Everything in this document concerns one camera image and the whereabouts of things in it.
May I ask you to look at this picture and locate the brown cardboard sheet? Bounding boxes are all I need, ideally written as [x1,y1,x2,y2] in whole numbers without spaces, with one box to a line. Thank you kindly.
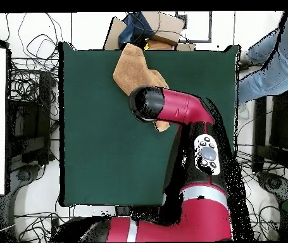
[103,16,127,51]

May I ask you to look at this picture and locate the black equipment stand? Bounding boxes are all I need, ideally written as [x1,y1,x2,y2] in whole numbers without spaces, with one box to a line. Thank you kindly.
[6,70,56,165]

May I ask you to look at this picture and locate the brown cardboard box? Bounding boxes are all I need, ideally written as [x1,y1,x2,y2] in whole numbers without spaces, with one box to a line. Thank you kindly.
[140,11,186,44]

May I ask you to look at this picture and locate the black chair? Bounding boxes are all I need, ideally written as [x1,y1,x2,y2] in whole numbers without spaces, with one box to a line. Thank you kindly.
[270,92,288,153]

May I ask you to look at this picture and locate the orange terry towel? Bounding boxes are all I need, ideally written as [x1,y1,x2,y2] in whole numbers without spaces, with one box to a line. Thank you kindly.
[112,42,171,132]

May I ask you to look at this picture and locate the black upright post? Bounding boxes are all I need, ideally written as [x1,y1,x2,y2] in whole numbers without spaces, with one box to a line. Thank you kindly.
[252,97,268,174]

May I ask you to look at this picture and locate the blue jeans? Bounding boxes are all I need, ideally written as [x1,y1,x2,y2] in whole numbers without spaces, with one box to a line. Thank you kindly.
[118,11,157,51]

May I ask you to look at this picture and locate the person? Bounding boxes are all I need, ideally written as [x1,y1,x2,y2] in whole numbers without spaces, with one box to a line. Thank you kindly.
[238,11,288,103]

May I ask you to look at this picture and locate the dark green table cloth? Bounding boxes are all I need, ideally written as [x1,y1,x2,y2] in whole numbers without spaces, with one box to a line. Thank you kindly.
[58,41,241,207]

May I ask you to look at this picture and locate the black wheeled stand base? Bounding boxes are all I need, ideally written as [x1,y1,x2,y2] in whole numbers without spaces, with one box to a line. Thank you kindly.
[6,163,48,203]

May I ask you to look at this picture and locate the dark-framed white board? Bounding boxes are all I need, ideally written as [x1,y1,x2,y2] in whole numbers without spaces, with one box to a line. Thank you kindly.
[175,11,213,43]

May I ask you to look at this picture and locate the orange-brown cloth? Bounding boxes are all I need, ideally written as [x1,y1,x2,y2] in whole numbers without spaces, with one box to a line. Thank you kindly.
[144,37,178,51]

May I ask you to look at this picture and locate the black cable tangle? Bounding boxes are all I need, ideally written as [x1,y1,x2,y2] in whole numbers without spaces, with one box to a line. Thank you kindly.
[5,12,63,120]
[235,151,282,241]

